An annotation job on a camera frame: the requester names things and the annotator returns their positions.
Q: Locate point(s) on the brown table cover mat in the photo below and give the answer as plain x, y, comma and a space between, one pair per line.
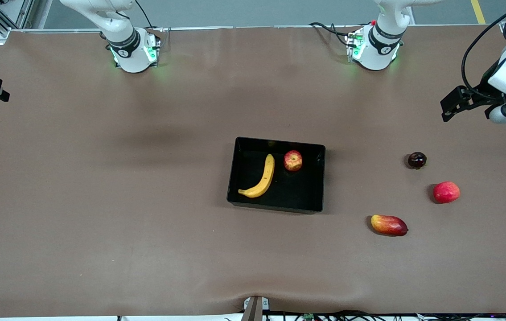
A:
101, 178

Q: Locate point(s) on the red yellow mango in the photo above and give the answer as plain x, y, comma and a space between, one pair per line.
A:
388, 225

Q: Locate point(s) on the metal table edge bracket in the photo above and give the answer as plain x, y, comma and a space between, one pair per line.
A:
256, 307

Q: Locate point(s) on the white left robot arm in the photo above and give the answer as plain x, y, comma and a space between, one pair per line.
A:
380, 44

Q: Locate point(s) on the red yellow striped apple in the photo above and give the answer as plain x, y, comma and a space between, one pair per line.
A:
293, 161

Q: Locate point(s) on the dark purple mangosteen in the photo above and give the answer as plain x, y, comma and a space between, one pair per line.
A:
417, 160

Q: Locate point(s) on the yellow banana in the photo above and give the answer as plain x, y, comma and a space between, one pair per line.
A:
264, 178

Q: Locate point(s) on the small green circuit board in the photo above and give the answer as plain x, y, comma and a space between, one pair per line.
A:
309, 317

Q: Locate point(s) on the metal table edge rail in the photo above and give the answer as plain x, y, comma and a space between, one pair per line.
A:
257, 27

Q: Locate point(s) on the pink red round fruit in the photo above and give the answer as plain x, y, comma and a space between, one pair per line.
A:
446, 192

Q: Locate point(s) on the black plastic box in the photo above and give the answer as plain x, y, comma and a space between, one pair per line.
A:
297, 191

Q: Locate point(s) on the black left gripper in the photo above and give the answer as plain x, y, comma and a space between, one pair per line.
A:
483, 86

